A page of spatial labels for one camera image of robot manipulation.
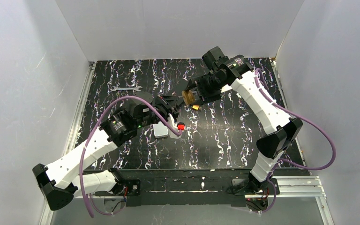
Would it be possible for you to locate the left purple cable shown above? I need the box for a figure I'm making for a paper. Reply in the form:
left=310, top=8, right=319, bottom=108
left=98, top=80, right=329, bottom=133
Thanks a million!
left=79, top=95, right=183, bottom=218

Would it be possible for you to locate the large brass padlock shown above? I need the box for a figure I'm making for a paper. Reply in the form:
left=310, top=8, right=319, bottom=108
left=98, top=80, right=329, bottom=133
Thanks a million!
left=181, top=90, right=196, bottom=105

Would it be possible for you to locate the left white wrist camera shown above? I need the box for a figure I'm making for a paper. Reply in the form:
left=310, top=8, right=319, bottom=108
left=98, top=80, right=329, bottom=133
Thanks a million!
left=168, top=114, right=185, bottom=136

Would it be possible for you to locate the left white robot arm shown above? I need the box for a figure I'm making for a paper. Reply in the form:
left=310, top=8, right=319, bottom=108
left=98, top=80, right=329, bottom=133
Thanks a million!
left=32, top=94, right=185, bottom=211

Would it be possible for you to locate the white rectangular box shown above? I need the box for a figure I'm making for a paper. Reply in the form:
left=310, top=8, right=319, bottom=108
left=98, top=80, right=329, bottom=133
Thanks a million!
left=153, top=122, right=169, bottom=138

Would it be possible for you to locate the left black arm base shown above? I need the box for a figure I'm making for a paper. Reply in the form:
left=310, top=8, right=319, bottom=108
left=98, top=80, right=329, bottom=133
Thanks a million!
left=104, top=178, right=142, bottom=215

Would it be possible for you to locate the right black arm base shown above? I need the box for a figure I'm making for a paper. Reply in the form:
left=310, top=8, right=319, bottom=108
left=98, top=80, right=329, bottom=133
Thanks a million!
left=226, top=178, right=280, bottom=215

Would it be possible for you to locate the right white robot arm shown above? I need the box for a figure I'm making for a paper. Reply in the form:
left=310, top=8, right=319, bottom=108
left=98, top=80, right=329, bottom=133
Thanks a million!
left=182, top=46, right=303, bottom=183

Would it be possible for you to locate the aluminium frame rail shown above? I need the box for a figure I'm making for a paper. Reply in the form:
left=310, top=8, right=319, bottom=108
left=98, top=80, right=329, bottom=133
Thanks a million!
left=38, top=61, right=336, bottom=225

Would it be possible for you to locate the silver open-end wrench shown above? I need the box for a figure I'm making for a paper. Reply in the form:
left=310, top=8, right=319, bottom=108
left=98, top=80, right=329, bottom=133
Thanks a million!
left=110, top=86, right=142, bottom=91

